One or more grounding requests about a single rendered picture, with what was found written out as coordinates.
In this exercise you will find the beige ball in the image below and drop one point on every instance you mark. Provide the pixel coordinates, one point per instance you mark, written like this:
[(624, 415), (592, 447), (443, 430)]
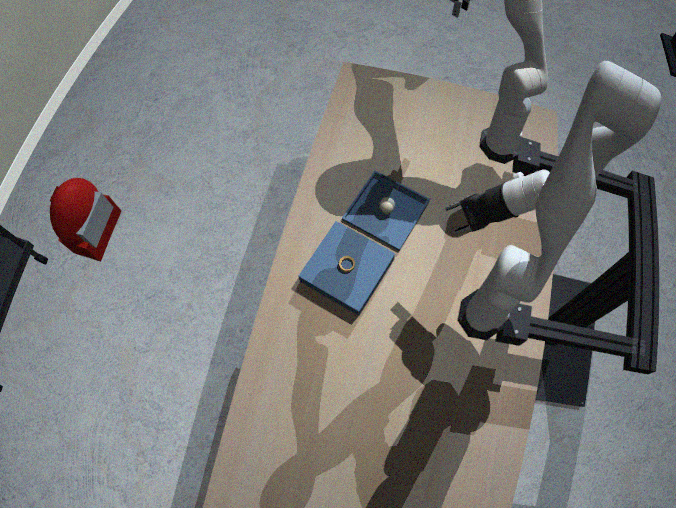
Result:
[(387, 204)]

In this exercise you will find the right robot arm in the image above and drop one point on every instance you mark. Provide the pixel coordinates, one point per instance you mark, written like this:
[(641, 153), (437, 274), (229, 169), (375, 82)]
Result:
[(521, 80)]

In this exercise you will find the blue rimmed tray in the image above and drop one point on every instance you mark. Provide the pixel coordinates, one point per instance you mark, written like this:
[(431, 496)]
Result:
[(393, 226)]

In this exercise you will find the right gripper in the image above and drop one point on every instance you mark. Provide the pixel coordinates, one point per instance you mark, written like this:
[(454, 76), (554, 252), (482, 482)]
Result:
[(457, 5)]

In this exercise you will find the blue square plate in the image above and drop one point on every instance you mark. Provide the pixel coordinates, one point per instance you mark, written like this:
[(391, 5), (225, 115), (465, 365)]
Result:
[(347, 268)]

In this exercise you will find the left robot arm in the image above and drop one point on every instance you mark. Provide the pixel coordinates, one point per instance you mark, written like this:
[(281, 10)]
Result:
[(620, 101)]

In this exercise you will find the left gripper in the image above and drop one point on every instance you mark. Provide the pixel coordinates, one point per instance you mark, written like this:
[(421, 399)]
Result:
[(497, 204)]

